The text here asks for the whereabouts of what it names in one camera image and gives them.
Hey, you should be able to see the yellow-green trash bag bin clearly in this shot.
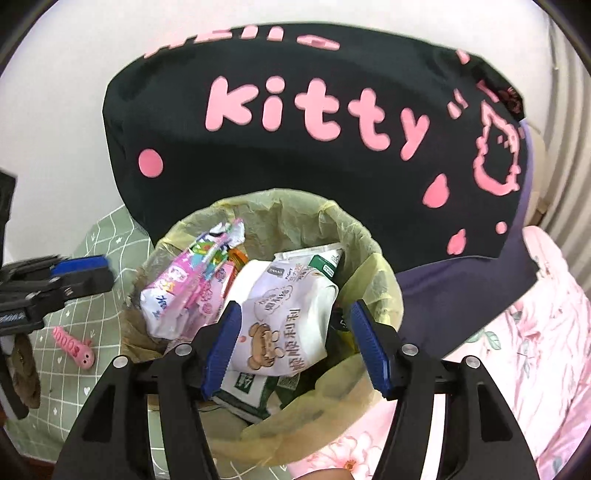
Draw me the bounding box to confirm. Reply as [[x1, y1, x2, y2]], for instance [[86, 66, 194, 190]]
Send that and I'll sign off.
[[121, 189, 404, 466]]

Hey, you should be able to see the pink floral blanket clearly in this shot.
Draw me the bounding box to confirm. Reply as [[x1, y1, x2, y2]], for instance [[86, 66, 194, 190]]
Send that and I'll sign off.
[[287, 224, 591, 480]]

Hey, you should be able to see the red snack wrapper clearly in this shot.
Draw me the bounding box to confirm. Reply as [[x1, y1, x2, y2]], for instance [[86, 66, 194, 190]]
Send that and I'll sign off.
[[226, 248, 249, 277]]

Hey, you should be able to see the pink pig toy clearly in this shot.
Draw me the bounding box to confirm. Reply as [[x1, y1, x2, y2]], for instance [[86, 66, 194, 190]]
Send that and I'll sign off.
[[52, 326, 95, 370]]

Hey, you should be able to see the dark purple pillow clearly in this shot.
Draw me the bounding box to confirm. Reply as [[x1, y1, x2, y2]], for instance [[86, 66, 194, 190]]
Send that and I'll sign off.
[[396, 121, 538, 358]]

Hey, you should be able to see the white green milk carton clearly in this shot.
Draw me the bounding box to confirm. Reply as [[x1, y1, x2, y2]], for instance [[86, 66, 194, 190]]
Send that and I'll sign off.
[[212, 243, 344, 423]]

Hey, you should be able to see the white bear paper cup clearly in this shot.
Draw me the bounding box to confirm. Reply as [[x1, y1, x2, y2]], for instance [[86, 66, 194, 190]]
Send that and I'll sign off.
[[228, 260, 339, 377]]

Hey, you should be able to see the pink candy wrapper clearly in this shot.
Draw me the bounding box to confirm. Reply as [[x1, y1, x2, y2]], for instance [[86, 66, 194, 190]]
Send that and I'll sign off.
[[140, 219, 245, 340]]

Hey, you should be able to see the gloved camouflage hand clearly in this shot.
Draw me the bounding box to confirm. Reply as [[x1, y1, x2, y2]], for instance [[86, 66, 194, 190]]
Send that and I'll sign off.
[[1, 333, 41, 420]]

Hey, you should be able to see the black hello kitty pillow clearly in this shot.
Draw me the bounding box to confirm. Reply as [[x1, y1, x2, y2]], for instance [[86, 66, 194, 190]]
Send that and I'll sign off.
[[102, 23, 528, 272]]

